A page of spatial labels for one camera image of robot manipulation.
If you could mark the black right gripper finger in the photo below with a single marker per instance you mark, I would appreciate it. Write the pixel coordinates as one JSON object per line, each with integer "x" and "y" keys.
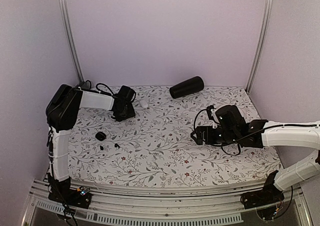
{"x": 210, "y": 110}
{"x": 196, "y": 135}

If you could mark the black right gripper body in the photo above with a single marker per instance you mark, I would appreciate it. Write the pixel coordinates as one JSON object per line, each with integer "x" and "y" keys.
{"x": 228, "y": 136}

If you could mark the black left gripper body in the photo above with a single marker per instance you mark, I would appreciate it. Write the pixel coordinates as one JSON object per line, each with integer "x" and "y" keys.
{"x": 127, "y": 113}

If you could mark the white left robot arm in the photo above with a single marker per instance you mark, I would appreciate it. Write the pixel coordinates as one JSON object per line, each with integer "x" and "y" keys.
{"x": 62, "y": 113}

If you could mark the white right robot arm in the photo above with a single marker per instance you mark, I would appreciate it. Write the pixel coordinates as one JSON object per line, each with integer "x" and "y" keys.
{"x": 265, "y": 133}

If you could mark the small white oval case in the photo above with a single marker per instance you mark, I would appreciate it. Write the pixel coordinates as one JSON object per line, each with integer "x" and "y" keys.
{"x": 143, "y": 104}

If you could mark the black round earbud case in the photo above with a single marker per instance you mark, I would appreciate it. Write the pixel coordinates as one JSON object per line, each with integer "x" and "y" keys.
{"x": 100, "y": 136}

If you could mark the black cylindrical speaker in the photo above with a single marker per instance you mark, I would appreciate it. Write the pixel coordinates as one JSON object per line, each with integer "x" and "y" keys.
{"x": 187, "y": 87}

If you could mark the floral patterned table mat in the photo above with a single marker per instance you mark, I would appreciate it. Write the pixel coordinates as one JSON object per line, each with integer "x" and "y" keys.
{"x": 155, "y": 146}

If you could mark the grey mug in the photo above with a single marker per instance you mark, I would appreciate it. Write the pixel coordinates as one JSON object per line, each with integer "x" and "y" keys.
{"x": 84, "y": 85}

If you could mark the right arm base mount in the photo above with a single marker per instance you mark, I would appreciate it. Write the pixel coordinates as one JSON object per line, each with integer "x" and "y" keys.
{"x": 262, "y": 198}

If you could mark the aluminium front rail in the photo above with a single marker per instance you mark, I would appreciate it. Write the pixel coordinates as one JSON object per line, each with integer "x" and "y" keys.
{"x": 193, "y": 206}

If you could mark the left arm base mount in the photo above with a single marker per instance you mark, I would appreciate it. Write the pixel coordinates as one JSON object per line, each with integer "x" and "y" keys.
{"x": 62, "y": 192}

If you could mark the right aluminium frame post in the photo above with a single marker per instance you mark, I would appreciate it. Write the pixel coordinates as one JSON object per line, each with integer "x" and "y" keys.
{"x": 260, "y": 45}

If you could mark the aluminium frame post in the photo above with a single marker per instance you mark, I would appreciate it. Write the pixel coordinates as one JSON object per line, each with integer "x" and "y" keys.
{"x": 70, "y": 39}
{"x": 260, "y": 45}

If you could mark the left aluminium frame post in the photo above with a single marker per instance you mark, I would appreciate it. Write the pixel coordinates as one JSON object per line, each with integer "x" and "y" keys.
{"x": 70, "y": 39}

